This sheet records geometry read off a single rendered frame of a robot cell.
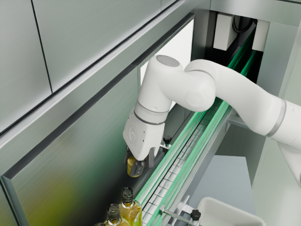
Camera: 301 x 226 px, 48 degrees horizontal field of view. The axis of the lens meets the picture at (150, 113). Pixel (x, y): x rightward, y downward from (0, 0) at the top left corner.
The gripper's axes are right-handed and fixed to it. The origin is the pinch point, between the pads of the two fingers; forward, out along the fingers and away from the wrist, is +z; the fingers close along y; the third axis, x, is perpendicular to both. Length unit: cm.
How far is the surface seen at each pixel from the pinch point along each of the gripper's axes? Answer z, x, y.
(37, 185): 0.3, -23.5, 2.2
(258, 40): -13, 85, -53
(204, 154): 21, 44, -18
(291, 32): -24, 82, -37
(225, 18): -16, 75, -69
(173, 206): 26.1, 22.8, -2.7
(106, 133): 0.2, -2.9, -12.1
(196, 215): 13.1, 18.4, 10.2
